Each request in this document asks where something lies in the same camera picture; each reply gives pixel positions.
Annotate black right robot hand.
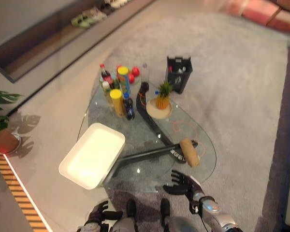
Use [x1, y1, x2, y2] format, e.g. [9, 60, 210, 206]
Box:
[162, 170, 205, 198]

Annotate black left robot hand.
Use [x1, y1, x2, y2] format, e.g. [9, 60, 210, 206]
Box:
[86, 200, 124, 224]

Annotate rolled tan cloth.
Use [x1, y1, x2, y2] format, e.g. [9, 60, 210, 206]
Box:
[179, 138, 201, 168]

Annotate white rectangular basket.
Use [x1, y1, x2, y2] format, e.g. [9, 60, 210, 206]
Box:
[58, 122, 126, 190]

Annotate silver left robot leg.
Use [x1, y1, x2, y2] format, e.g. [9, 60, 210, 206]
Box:
[111, 216, 139, 232]

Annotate dark right robot foot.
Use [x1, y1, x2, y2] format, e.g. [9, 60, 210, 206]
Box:
[159, 198, 171, 223]

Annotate dark robot foot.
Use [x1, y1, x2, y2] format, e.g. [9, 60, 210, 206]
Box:
[126, 198, 138, 222]
[159, 198, 171, 223]

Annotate dark left robot foot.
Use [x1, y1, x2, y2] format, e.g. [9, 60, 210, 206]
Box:
[126, 198, 138, 222]

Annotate round wooden plate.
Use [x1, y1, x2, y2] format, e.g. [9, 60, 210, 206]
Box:
[145, 99, 173, 119]

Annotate slatted wooden cabinet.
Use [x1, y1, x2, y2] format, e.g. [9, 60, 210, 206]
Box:
[0, 151, 51, 232]

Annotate plant in orange pot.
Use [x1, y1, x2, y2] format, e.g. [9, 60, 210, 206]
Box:
[155, 81, 174, 110]

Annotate dark bottle blue cap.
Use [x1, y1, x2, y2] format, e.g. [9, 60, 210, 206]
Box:
[123, 93, 136, 121]

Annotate grey rug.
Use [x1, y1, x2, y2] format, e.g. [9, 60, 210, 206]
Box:
[102, 12, 290, 232]

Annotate black waste bin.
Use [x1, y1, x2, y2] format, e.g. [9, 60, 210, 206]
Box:
[166, 56, 193, 94]

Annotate tall clear water bottle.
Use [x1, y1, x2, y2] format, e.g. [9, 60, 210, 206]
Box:
[140, 63, 150, 86]

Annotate clear bottle white cap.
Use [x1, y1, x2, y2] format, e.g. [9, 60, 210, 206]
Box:
[101, 81, 115, 112]

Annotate green chips can yellow lid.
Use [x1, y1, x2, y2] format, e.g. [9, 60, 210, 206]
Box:
[116, 66, 132, 96]

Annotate terracotta plant pot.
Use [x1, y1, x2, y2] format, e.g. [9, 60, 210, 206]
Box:
[0, 128, 21, 154]

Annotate cola bottle red cap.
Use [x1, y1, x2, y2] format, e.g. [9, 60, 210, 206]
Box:
[98, 63, 114, 88]

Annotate pink sofa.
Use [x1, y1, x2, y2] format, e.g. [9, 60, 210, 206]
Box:
[219, 0, 290, 34]

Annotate green and white sneakers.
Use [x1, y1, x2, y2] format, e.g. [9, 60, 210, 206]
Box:
[71, 7, 107, 29]

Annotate white shoes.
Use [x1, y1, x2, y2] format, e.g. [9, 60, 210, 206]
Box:
[103, 0, 129, 9]

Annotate orange cable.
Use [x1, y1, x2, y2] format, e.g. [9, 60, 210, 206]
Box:
[171, 120, 206, 156]

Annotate black table frame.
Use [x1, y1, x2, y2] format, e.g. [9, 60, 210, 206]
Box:
[102, 82, 199, 186]

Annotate long recessed wall shelf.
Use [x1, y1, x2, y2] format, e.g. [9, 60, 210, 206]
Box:
[0, 0, 158, 84]

